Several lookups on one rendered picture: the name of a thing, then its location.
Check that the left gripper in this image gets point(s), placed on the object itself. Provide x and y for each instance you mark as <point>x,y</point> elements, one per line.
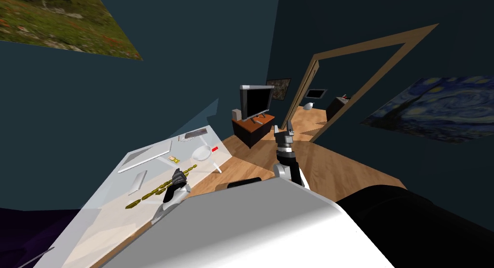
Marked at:
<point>179,178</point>

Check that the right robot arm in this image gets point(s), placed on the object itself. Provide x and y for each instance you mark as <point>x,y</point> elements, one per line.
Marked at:
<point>405,225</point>

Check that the green landscape picture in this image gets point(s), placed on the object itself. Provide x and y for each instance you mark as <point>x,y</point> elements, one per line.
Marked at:
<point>58,20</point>

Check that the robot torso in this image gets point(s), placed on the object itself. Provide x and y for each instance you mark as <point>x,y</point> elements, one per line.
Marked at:
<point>247,229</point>

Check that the dark cabinet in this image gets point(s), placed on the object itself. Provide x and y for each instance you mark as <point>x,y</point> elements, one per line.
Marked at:
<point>335,109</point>

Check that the brown stand with television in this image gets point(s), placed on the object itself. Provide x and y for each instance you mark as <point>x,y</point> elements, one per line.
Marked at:
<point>252,131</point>

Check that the white bowl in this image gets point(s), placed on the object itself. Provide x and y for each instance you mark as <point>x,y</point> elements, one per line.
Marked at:
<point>201,153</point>

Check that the dark wall screen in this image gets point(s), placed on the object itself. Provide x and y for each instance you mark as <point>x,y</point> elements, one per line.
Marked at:
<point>315,93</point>

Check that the white rounded object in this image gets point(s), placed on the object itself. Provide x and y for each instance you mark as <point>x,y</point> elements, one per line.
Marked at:
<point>308,106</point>

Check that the dark grey flat pad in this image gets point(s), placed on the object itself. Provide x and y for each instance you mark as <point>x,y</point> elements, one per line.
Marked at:
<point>195,134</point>

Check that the silver closed laptop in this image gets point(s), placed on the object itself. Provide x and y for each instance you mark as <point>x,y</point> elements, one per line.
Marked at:
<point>148,156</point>

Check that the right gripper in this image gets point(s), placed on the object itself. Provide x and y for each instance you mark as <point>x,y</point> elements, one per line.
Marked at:
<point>285,138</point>

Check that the white glass desk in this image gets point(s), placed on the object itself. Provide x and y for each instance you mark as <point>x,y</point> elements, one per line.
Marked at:
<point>108,225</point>

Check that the small yellow object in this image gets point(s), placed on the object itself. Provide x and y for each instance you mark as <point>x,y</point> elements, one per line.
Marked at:
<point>174,159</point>

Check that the small dark painting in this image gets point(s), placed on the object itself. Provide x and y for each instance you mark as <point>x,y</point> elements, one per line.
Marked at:
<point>278,89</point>

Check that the blue starry night painting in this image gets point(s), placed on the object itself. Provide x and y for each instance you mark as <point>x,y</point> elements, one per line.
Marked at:
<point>440,109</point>

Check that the white flat remote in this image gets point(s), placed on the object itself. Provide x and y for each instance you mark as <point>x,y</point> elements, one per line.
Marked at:
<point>137,182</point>

